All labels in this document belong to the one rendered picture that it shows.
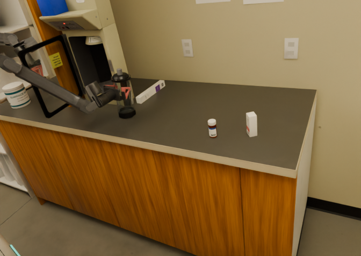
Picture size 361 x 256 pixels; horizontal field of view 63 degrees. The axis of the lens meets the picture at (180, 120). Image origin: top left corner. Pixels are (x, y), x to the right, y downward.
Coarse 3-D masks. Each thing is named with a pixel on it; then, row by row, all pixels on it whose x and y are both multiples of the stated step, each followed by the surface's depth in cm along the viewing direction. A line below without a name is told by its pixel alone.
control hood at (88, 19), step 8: (48, 16) 154; (56, 16) 151; (64, 16) 148; (72, 16) 146; (80, 16) 143; (88, 16) 146; (96, 16) 150; (48, 24) 162; (80, 24) 153; (88, 24) 150; (96, 24) 151
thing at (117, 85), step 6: (126, 78) 155; (114, 84) 156; (120, 84) 155; (126, 84) 156; (120, 90) 156; (126, 90) 157; (132, 96) 163; (120, 102) 160; (126, 102) 160; (132, 102) 163; (120, 108) 162; (126, 108) 161; (132, 108) 164
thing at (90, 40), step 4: (88, 36) 167; (92, 36) 166; (96, 36) 166; (88, 40) 168; (92, 40) 166; (96, 40) 166; (100, 40) 166; (88, 44) 168; (92, 44) 167; (96, 44) 166
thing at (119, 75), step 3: (117, 69) 155; (120, 69) 155; (117, 72) 155; (120, 72) 155; (123, 72) 160; (114, 75) 156; (117, 75) 155; (120, 75) 155; (123, 75) 155; (126, 75) 155; (114, 78) 154; (117, 78) 153; (120, 78) 153; (123, 78) 154
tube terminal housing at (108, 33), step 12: (72, 0) 155; (84, 0) 151; (96, 0) 149; (108, 0) 157; (108, 12) 158; (108, 24) 159; (72, 36) 169; (108, 36) 160; (108, 48) 161; (120, 48) 170; (120, 60) 171
